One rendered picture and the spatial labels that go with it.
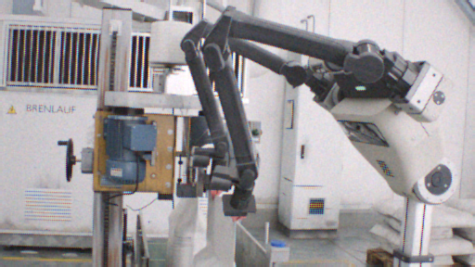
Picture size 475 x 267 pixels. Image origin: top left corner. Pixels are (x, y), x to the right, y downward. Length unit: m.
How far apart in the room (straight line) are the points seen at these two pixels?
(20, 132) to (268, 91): 2.90
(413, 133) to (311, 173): 4.46
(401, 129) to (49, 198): 3.89
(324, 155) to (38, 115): 2.99
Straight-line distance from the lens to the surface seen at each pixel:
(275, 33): 1.36
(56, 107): 4.95
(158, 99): 2.03
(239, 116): 1.47
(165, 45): 2.01
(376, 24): 6.97
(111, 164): 2.02
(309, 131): 5.94
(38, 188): 5.03
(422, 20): 7.29
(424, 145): 1.62
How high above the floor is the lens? 1.38
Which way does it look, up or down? 3 degrees down
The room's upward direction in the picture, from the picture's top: 3 degrees clockwise
